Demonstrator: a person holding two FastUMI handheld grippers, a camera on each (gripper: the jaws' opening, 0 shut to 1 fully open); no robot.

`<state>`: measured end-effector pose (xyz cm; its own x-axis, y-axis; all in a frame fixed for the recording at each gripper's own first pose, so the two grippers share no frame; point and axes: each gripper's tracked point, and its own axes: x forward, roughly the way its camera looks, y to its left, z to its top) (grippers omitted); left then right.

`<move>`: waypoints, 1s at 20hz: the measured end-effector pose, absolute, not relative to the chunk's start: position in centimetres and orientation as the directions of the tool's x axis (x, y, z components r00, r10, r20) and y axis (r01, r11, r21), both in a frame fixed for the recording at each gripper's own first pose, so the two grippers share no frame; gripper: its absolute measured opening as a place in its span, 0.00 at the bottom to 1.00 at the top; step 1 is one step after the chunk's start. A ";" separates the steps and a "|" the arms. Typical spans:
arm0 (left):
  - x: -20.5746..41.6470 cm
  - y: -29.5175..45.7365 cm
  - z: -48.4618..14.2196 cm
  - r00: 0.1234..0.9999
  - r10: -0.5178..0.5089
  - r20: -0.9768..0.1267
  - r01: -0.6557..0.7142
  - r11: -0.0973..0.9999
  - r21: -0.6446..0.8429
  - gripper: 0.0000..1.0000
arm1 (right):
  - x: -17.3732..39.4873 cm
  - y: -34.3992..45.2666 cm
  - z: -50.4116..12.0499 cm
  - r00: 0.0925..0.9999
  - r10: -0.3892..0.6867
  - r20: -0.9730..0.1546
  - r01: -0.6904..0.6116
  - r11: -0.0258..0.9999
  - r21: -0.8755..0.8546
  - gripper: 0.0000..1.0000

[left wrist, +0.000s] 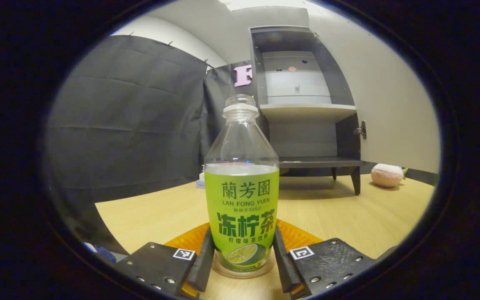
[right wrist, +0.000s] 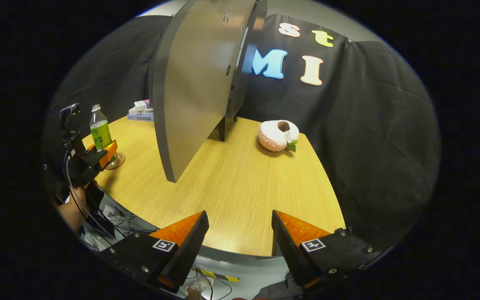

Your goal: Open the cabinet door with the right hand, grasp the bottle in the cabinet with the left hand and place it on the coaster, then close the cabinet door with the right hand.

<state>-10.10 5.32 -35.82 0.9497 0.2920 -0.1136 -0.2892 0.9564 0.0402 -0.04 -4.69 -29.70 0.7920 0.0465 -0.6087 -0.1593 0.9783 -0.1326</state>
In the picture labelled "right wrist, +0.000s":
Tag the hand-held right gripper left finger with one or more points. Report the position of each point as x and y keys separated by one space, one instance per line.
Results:
x=190 y=250

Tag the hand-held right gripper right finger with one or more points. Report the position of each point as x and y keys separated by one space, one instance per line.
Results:
x=291 y=250

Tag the green tea bottle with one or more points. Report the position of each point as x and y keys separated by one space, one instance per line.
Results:
x=100 y=131

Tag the grey cabinet door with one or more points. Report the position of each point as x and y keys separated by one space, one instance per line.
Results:
x=194 y=91

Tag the yellow black striped tape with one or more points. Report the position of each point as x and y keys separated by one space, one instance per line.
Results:
x=219 y=275

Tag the blue book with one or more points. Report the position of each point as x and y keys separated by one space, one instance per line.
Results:
x=140 y=118

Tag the white book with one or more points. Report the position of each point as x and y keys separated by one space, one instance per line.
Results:
x=140 y=111

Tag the small white box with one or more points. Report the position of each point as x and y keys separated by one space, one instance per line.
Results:
x=140 y=105

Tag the pink book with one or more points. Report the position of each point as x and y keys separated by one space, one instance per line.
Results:
x=147 y=102

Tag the pink white plush toy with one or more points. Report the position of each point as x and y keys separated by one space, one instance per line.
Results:
x=275 y=135

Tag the black backdrop cloth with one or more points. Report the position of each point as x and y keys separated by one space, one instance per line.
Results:
x=369 y=125

